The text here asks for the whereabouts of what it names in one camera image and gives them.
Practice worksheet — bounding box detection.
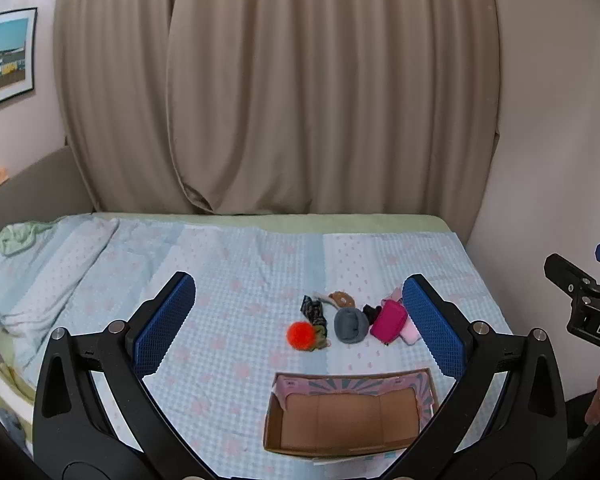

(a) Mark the magenta pouch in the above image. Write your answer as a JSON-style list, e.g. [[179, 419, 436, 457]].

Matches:
[[370, 300, 409, 345]]

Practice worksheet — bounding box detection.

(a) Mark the cardboard box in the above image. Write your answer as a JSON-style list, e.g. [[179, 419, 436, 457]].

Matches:
[[263, 367, 441, 458]]

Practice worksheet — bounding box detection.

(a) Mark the orange pompom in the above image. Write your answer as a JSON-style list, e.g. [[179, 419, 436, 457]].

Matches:
[[286, 322, 317, 352]]

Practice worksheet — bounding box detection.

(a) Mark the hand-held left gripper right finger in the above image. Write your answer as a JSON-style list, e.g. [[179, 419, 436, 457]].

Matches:
[[380, 274, 567, 480]]

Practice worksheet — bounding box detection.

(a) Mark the beige curtain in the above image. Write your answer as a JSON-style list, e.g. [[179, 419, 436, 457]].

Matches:
[[54, 0, 503, 216]]

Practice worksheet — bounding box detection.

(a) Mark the pink cloth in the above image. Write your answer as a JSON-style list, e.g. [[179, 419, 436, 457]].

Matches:
[[391, 287, 421, 346]]

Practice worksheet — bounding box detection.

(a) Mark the black patterned cloth toy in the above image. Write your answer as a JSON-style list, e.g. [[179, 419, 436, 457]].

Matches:
[[301, 295, 332, 350]]

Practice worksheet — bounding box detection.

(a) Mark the blue checkered floral blanket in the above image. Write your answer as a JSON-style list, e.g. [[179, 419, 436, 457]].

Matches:
[[0, 215, 513, 480]]

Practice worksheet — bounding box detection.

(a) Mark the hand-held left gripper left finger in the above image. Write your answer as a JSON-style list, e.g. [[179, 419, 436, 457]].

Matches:
[[32, 271, 215, 480]]

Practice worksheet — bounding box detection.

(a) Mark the grey knit beanie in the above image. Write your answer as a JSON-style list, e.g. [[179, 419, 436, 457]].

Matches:
[[334, 306, 371, 346]]

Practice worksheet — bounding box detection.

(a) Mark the grey padded headboard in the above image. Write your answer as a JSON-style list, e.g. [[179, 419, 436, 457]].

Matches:
[[0, 146, 100, 341]]

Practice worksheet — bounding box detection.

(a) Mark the framed wall picture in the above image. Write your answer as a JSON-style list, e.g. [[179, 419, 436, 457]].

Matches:
[[0, 7, 38, 113]]

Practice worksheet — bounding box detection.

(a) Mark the brown furry plush toy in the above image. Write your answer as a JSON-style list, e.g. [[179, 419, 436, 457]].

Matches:
[[314, 291, 357, 310]]

